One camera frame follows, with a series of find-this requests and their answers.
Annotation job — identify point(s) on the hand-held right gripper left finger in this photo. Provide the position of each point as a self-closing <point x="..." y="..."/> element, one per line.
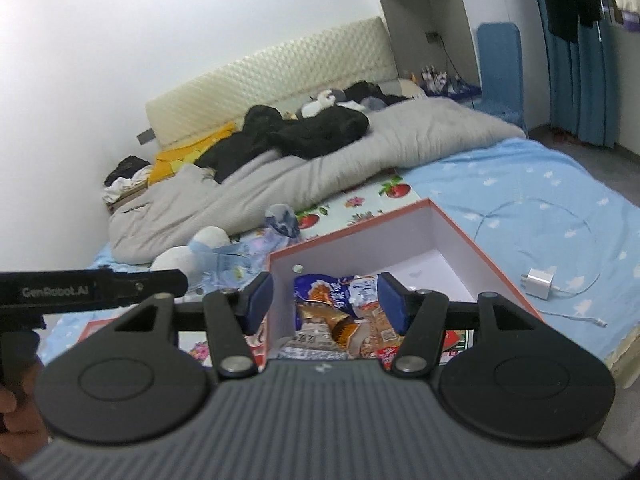
<point x="257" y="302"/>

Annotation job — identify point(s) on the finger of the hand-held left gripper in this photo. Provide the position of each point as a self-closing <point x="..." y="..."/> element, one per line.
<point x="150" y="282"/>

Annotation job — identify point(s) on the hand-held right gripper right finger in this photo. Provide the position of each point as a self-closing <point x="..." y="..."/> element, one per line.
<point x="392" y="305"/>

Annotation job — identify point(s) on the tan snack packet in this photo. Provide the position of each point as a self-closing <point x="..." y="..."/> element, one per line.
<point x="375" y="327"/>

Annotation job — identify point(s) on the red snack packet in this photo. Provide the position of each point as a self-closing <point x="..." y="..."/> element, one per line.
<point x="392" y="354"/>

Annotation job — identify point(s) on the orange snack packet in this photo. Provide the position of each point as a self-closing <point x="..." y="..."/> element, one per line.
<point x="345" y="330"/>

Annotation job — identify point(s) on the grey clear-wrapped snack packet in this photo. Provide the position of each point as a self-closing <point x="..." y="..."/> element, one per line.
<point x="310" y="342"/>

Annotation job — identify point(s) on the blue noodle snack packet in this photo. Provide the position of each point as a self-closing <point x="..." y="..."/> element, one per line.
<point x="325" y="292"/>

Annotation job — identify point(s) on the orange cardboard box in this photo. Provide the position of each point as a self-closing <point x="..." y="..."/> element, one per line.
<point x="450" y="260"/>

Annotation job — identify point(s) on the person's left hand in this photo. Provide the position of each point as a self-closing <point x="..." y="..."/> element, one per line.
<point x="20" y="427"/>

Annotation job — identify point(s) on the white and blue plush toy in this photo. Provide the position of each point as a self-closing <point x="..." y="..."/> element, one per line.
<point x="185" y="257"/>

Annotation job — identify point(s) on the clear blue-printed plastic bag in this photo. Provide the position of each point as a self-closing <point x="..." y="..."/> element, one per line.
<point x="235" y="260"/>

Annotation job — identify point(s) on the crumpled blue plastic bag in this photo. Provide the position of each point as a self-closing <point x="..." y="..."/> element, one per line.
<point x="282" y="220"/>

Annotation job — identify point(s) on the pile of snack packets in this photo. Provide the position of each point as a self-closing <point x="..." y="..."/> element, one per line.
<point x="360" y="205"/>

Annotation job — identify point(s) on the pile of clothes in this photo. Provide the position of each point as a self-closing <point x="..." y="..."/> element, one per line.
<point x="125" y="175"/>

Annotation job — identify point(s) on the yellow cloth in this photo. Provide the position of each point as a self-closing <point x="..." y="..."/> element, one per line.
<point x="185" y="152"/>

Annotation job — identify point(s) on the white charger plug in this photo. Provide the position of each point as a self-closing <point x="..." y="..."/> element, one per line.
<point x="537" y="282"/>

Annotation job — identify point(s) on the grey duvet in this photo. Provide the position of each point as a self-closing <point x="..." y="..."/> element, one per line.
<point x="325" y="160"/>

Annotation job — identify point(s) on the black clothing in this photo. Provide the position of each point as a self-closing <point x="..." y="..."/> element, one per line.
<point x="300" y="135"/>

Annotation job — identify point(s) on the dark clothes heap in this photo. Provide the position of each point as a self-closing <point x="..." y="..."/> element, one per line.
<point x="370" y="92"/>

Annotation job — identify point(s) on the cream quilted headboard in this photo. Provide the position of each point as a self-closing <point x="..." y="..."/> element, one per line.
<point x="275" y="80"/>

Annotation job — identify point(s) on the group of small bottles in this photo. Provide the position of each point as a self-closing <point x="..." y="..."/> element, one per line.
<point x="437" y="77"/>

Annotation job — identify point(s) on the blue curtains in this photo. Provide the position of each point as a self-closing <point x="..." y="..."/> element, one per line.
<point x="575" y="85"/>

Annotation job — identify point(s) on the grey wall plate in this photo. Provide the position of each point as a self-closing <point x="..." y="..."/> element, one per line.
<point x="145" y="136"/>

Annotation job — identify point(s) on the wall socket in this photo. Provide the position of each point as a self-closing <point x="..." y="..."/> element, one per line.
<point x="432" y="36"/>

